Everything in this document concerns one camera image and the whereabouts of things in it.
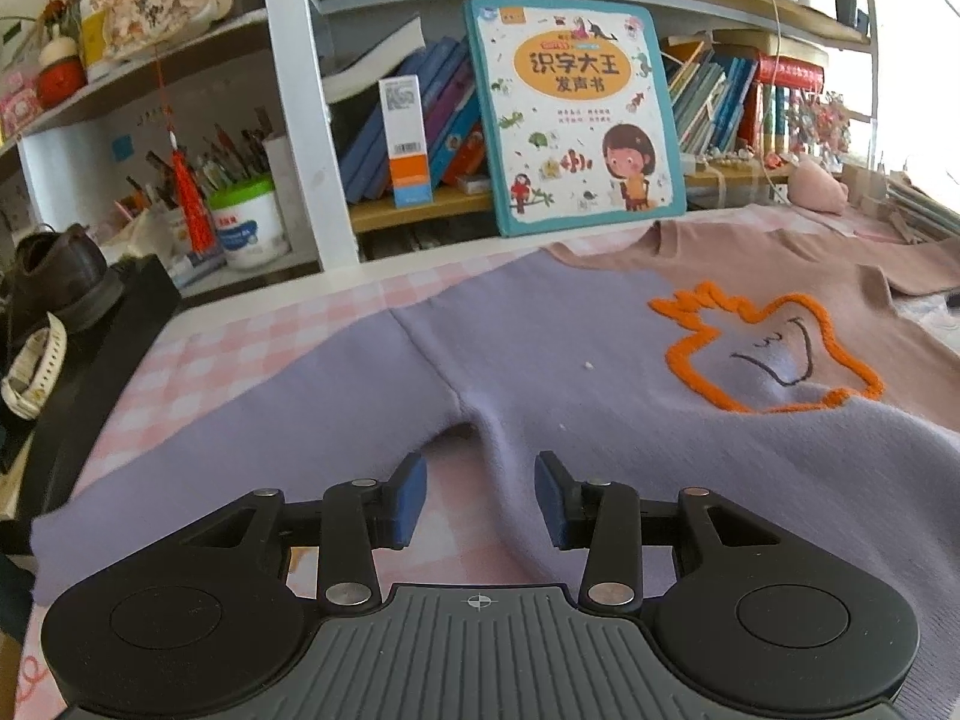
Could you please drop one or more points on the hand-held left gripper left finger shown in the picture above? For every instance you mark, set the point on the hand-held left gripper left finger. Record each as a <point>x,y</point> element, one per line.
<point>409,501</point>

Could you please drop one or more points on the pink plush toy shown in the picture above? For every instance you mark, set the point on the pink plush toy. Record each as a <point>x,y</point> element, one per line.
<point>819,186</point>

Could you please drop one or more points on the white jar with green lid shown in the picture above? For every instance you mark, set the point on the white jar with green lid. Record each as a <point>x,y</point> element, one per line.
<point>251,229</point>

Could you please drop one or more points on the brown leather shoe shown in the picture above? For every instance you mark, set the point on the brown leather shoe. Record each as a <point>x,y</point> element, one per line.
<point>52,277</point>

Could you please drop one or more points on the red book lying flat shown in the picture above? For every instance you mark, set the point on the red book lying flat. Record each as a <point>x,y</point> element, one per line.
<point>791,73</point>

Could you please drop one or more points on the red tassel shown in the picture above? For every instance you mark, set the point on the red tassel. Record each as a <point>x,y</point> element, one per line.
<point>193,202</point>

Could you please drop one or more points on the pink checked tablecloth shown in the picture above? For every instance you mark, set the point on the pink checked tablecloth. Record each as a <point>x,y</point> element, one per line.
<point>225,345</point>

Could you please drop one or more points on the red round ornament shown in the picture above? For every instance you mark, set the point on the red round ornament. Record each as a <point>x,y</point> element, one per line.
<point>61,79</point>

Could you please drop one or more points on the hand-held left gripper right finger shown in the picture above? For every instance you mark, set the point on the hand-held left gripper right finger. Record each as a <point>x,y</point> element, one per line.
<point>551,501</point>

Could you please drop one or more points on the black box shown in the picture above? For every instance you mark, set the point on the black box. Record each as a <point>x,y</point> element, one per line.
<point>112,345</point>

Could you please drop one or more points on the white and wooden bookshelf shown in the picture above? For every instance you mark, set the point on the white and wooden bookshelf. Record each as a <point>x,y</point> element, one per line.
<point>292,90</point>

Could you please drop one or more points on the purple and pink sweater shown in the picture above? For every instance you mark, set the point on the purple and pink sweater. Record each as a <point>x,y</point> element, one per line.
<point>600,330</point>

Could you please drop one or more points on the bunch of pens and brushes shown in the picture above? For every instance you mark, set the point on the bunch of pens and brushes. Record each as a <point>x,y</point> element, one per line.
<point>217,161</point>

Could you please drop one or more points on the small beige box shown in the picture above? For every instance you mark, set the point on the small beige box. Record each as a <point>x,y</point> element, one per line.
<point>866,191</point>

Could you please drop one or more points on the pink patterned box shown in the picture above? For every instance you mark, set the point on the pink patterned box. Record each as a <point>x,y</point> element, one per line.
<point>19,105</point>

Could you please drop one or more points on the row of leaning blue books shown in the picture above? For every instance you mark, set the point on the row of leaning blue books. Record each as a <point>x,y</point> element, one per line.
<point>450,112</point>

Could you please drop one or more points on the white and orange carton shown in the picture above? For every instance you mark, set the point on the white and orange carton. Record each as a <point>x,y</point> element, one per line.
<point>409,165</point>

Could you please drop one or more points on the colourful paper flower bouquet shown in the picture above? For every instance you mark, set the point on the colourful paper flower bouquet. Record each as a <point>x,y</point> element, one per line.
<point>821,127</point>

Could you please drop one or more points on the wooden hanging plaque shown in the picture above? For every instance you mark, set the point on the wooden hanging plaque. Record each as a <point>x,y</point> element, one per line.
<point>146,7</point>

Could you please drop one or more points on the row of thin colourful books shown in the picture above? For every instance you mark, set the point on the row of thin colourful books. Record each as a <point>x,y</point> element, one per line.
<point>709,101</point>

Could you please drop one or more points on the small black device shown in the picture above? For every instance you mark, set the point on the small black device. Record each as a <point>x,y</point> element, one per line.
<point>846,6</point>

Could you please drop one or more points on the children's picture sound book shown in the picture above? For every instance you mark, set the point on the children's picture sound book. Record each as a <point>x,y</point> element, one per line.
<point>570,127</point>

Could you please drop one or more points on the stack of books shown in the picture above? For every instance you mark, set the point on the stack of books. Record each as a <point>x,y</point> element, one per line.
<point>926,206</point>

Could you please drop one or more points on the tan book lying flat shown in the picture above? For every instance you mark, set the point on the tan book lying flat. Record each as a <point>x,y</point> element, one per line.
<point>772,43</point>

